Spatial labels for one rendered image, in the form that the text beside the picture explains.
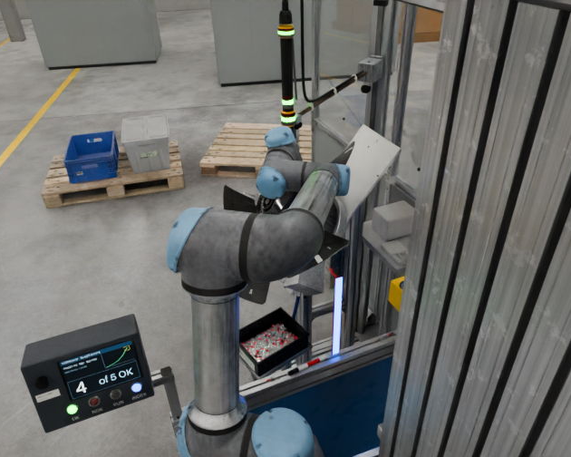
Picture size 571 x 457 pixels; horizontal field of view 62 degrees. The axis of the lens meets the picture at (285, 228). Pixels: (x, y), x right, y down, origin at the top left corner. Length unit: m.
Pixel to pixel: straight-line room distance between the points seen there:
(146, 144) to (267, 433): 3.60
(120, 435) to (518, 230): 2.36
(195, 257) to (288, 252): 0.15
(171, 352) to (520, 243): 2.57
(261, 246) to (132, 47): 7.99
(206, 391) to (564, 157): 0.73
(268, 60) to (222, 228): 6.31
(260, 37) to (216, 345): 6.26
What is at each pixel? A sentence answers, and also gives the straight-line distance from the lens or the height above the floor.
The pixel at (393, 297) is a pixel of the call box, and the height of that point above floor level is 1.02.
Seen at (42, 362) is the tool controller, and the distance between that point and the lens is 1.23.
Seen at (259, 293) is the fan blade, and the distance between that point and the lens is 1.70.
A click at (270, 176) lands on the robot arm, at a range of 1.10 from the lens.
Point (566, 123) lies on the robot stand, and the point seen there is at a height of 1.96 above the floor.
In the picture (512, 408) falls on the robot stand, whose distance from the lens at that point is 0.50.
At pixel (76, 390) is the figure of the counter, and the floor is 1.16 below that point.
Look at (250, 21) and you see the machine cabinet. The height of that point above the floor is 0.86.
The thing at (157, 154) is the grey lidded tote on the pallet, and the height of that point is 0.31.
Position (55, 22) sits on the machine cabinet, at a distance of 8.81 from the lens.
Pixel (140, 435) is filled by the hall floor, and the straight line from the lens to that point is 2.58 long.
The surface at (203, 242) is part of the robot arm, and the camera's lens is 0.76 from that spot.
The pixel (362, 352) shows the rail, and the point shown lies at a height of 0.86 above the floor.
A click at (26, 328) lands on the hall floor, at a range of 3.35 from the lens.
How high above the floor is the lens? 2.08
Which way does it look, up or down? 34 degrees down
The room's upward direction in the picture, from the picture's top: 2 degrees counter-clockwise
